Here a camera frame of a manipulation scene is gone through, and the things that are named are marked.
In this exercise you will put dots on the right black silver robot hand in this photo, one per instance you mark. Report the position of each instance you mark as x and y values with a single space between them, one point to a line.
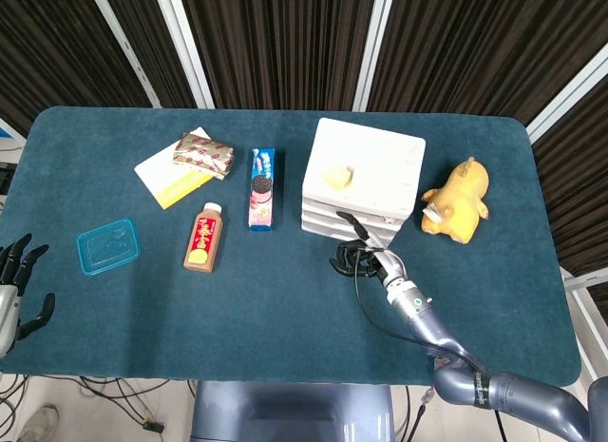
389 267

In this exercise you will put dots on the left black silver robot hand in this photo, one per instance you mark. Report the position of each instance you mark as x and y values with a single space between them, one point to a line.
7 313

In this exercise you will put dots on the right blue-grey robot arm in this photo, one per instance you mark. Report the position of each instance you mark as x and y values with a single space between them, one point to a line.
518 392

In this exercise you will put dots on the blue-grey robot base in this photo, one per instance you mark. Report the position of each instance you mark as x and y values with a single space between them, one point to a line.
292 413

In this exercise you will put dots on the white plastic drawer cabinet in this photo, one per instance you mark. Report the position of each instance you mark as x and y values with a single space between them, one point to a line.
370 152

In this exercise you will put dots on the yellow plush toy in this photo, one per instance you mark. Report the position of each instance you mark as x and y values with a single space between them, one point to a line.
458 199

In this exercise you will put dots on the white shoe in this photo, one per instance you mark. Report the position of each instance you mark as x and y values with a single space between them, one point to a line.
40 423

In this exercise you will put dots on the blue clear plastic lid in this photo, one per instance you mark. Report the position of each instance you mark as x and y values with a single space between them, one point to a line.
108 246

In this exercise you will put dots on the blue pink cookie box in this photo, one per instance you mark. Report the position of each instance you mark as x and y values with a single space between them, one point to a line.
262 190

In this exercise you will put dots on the teal table cloth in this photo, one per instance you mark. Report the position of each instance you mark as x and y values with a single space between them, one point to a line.
237 309

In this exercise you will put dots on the blue white sign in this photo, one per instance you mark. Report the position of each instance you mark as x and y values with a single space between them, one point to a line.
5 133

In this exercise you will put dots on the black plug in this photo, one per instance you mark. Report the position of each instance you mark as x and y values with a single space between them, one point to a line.
154 425

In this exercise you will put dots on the brown milk tea bottle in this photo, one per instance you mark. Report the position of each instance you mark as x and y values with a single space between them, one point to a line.
203 240

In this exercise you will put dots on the white yellow booklet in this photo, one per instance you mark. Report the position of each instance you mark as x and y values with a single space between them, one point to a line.
161 173

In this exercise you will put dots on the gold red snack bag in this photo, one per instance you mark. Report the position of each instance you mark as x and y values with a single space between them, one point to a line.
203 154

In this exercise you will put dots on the white metal rack frame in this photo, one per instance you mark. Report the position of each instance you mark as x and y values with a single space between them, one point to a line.
586 280

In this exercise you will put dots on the slanted white frame post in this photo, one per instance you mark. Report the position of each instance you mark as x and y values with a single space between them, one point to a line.
567 100

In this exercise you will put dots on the thin white frame post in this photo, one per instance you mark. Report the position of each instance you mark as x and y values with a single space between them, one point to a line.
124 43

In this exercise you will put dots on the wide white frame post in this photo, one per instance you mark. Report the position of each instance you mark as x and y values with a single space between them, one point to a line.
185 47

